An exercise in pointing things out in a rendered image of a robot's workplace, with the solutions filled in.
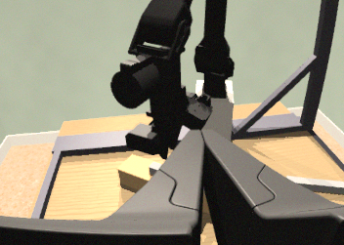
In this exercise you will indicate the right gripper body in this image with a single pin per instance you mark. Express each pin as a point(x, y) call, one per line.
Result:
point(148, 138)

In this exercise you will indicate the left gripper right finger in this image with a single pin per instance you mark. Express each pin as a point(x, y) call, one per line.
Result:
point(252, 204)

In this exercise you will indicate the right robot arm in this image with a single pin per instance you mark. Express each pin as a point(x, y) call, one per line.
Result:
point(168, 23)

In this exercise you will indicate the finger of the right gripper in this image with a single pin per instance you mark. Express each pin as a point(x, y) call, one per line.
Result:
point(175, 129)
point(164, 152)

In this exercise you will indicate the white square stick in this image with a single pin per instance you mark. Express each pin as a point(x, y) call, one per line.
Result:
point(320, 185)
point(153, 167)

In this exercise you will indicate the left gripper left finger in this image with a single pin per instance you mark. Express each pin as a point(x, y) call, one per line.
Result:
point(167, 210)

